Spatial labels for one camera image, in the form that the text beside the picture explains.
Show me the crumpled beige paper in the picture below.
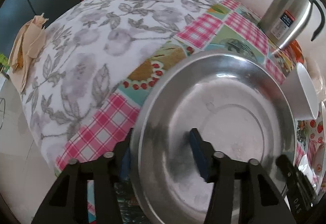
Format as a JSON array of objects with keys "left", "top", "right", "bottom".
[{"left": 8, "top": 13, "right": 48, "bottom": 93}]

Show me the steel thermos jug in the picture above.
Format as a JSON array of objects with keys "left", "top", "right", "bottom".
[{"left": 258, "top": 0, "right": 325, "bottom": 49}]

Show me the white square bowl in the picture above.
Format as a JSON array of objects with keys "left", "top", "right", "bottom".
[{"left": 281, "top": 63, "right": 319, "bottom": 121}]

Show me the patchwork checkered tablecloth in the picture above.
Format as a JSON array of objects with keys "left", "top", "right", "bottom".
[{"left": 56, "top": 0, "right": 325, "bottom": 195}]

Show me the grey floral white cloth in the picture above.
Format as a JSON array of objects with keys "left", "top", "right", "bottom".
[{"left": 21, "top": 0, "right": 223, "bottom": 166}]

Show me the white bowl red rim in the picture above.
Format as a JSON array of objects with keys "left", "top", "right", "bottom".
[{"left": 320, "top": 101, "right": 326, "bottom": 127}]

